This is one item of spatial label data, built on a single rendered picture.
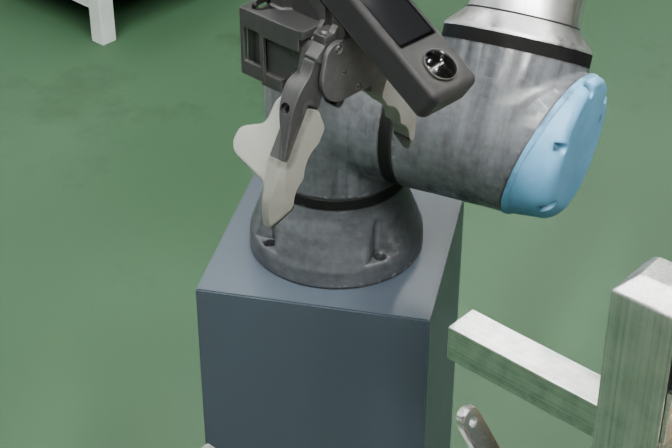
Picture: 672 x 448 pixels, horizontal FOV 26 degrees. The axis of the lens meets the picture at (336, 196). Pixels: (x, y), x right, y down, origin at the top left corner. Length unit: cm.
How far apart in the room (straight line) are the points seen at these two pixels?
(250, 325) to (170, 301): 99
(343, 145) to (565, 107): 23
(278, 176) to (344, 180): 49
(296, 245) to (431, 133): 22
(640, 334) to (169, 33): 279
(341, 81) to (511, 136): 41
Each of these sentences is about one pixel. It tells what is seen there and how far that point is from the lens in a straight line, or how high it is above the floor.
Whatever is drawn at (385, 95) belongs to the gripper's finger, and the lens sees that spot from 105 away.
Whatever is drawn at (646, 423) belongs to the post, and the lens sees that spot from 71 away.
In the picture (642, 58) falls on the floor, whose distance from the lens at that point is 335.
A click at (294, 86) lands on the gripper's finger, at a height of 105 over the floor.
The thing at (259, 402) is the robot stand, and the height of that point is 46.
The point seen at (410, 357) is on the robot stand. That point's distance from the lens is 153.
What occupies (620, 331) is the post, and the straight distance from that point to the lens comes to 68.
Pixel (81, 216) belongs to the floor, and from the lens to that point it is 277.
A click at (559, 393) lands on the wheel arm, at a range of 105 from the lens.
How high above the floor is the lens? 151
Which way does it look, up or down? 33 degrees down
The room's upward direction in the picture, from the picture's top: straight up
